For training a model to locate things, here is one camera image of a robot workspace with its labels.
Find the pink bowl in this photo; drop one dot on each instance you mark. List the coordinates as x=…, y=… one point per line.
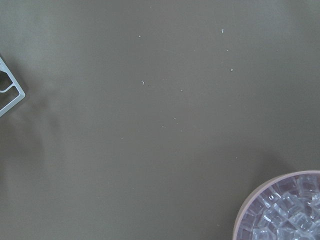
x=252, y=197

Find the aluminium frame post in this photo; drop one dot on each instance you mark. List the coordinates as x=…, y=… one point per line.
x=11, y=92

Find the pile of clear ice cubes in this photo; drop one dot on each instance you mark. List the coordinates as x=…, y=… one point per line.
x=287, y=215

